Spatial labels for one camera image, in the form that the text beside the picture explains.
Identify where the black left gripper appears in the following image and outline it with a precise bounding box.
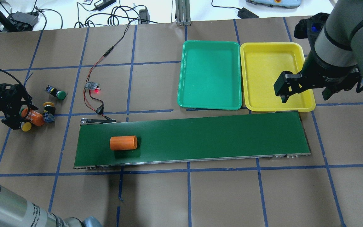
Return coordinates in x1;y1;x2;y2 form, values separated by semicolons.
0;83;32;130

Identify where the plain orange cylinder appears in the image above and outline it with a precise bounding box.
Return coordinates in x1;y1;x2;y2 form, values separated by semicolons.
109;135;137;151

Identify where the green conveyor belt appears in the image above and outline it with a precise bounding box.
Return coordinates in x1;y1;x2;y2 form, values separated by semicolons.
73;112;311;169

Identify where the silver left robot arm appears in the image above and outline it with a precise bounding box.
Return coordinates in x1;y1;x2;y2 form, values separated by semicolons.
0;83;38;130

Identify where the red black power cable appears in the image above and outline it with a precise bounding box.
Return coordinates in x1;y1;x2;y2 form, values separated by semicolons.
84;22;131;121

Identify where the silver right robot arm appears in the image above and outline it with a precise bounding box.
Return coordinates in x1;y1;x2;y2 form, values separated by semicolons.
274;0;363;103

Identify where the green push button switch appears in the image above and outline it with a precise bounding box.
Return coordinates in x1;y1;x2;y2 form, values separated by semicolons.
45;85;67;101

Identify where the orange cylinder marked 4680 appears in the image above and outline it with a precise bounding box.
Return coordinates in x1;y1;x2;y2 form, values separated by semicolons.
19;108;45;126

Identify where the black power adapter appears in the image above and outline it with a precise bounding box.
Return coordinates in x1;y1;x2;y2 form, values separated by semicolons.
237;8;259;19

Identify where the yellow plastic tray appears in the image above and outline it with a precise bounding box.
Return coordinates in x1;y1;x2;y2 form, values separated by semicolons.
240;43;316;112

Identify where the black sensor circuit board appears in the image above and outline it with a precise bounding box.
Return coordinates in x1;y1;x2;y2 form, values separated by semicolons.
84;81;101;92

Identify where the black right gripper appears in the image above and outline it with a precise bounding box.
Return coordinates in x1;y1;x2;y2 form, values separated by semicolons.
274;54;363;103

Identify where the aluminium frame post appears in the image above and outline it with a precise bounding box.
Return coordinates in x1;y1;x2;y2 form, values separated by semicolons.
175;0;191;26

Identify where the yellow push button switch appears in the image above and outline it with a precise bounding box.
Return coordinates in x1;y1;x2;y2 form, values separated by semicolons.
42;102;56;123

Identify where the green plastic tray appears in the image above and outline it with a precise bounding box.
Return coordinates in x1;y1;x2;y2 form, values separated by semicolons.
177;40;242;110

